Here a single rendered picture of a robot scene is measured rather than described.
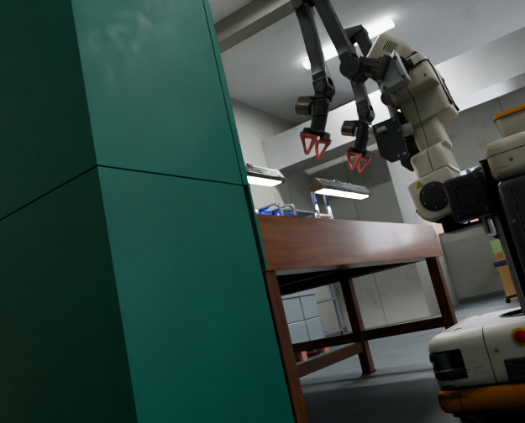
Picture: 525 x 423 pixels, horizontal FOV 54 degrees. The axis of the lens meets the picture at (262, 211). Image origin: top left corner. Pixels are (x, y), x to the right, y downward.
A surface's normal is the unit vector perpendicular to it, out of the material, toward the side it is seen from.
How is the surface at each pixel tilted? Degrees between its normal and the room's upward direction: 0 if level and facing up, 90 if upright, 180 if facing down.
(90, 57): 90
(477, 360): 90
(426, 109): 90
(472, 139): 90
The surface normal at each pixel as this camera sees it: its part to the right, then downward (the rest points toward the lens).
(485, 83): -0.53, -0.06
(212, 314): 0.78, -0.29
